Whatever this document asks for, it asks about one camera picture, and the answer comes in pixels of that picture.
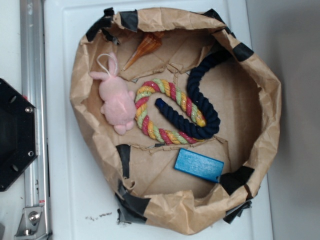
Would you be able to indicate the blue wooden block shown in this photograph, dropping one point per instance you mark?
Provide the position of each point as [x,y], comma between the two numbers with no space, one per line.
[199,165]

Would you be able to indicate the brown paper bin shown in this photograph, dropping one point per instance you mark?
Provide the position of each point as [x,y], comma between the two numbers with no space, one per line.
[204,91]

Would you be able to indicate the pink plush bunny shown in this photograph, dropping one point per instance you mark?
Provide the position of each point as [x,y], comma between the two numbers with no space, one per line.
[119,107]

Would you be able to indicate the orange spiral seashell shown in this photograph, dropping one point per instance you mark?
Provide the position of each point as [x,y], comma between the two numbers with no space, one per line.
[151,42]

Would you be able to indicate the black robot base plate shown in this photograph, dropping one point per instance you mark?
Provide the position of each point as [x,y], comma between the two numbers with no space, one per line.
[17,135]

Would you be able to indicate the aluminium extrusion rail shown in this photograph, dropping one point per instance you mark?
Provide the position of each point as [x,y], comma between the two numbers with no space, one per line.
[33,79]

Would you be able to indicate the metal corner bracket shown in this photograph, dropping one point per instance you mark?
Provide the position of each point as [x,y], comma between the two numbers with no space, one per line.
[32,225]

